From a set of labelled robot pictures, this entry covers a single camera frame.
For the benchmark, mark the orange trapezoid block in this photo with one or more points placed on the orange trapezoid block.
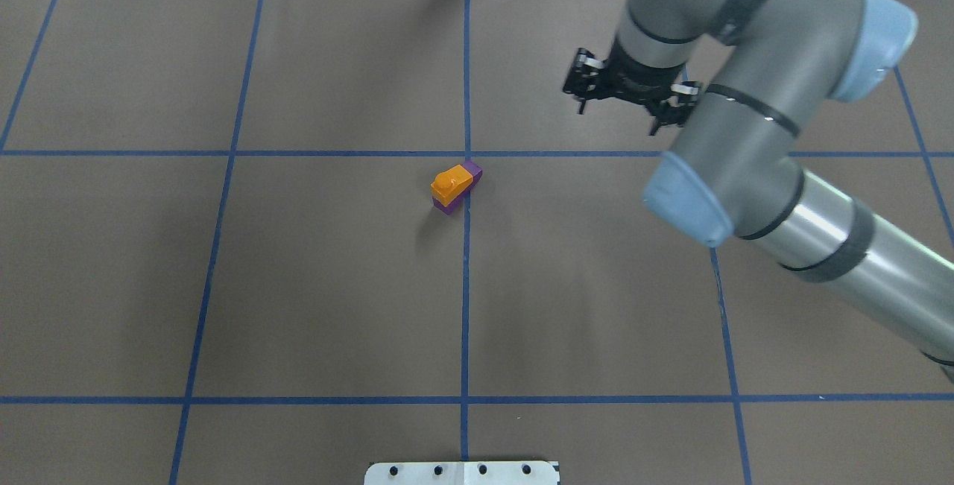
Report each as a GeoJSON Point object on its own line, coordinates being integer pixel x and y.
{"type": "Point", "coordinates": [451, 184]}

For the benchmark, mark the purple trapezoid block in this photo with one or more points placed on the purple trapezoid block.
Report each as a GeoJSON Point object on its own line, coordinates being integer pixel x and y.
{"type": "Point", "coordinates": [476, 169]}

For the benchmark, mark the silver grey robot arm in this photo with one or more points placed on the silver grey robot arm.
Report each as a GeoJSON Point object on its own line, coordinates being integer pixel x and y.
{"type": "Point", "coordinates": [741, 78]}

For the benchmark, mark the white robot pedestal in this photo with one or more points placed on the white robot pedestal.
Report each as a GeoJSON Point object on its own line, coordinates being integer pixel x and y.
{"type": "Point", "coordinates": [464, 472]}

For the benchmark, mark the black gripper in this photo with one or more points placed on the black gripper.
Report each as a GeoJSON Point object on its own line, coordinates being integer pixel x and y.
{"type": "Point", "coordinates": [628, 85]}

